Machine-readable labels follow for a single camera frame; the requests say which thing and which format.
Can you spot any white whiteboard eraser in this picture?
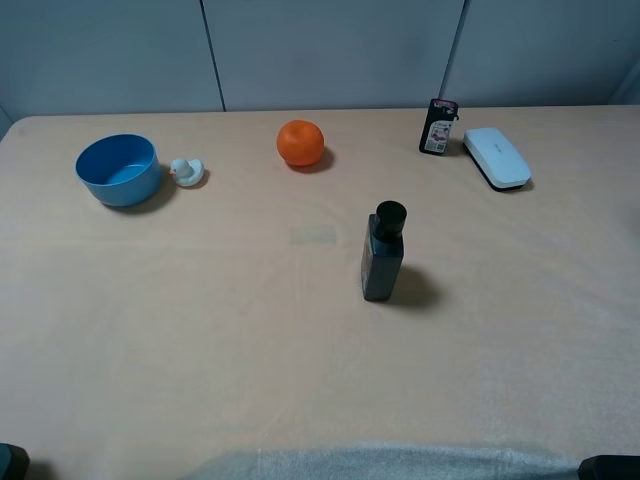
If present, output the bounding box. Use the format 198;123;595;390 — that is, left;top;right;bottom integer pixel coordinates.
463;127;532;191

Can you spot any black right robot base corner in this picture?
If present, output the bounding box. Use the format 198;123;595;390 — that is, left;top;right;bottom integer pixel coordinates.
578;455;640;480

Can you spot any black left robot base corner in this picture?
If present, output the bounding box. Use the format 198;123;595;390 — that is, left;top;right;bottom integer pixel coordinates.
0;443;30;480

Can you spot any black square bottle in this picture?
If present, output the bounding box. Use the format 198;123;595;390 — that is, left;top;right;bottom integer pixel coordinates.
360;200;407;302

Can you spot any orange round fruit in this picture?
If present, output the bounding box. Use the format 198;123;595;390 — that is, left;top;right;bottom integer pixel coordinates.
276;120;325;167

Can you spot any white rubber duck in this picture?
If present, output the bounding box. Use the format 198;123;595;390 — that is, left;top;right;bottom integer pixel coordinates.
169;158;205;188

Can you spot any black packaged card item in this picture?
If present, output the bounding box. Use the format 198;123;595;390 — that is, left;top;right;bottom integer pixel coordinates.
419;98;459;156

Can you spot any blue plastic bowl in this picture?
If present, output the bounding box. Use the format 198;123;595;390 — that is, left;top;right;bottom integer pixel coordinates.
75;134;164;207

